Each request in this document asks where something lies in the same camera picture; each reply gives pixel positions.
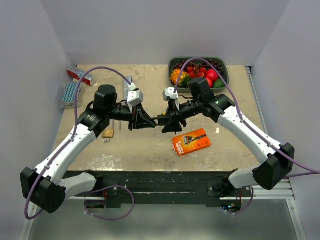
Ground red strawberries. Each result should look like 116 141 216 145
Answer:
187 66 207 79

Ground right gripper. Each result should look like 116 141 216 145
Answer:
160 98 202 134

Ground purple cable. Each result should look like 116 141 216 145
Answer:
173 57 320 216
23 66 136 221

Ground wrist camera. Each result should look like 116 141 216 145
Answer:
127 83 144 110
162 87 179 102

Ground grey fruit tray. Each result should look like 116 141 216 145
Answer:
168 57 229 93

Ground orange razor box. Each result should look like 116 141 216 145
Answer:
172 128 211 156

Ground purple toothpaste box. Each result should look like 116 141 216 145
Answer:
123 75 133 100

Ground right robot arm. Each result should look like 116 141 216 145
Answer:
158 77 295 197

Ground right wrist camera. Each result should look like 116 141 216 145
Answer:
162 87 179 102

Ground red apple back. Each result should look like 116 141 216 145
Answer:
205 69 219 82

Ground brass padlock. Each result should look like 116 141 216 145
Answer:
101 119 116 139

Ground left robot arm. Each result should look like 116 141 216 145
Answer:
20 83 156 214

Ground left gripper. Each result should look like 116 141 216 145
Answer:
107 102 156 131

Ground black base frame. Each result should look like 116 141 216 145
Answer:
78 171 251 208

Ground dark grapes bunch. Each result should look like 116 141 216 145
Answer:
173 59 225 75

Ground red apple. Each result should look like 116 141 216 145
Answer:
206 78 214 88
205 69 219 82

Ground red toothpaste box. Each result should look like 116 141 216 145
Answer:
66 66 94 86

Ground red apple front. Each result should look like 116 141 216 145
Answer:
206 78 214 88

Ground blue zigzag sponge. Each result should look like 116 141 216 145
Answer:
60 81 82 110

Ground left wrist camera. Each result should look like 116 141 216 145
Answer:
127 83 144 110

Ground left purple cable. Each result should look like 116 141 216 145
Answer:
23 66 136 221

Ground orange pineapple toy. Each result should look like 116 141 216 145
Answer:
170 68 189 88

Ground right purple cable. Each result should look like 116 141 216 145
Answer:
173 57 320 216

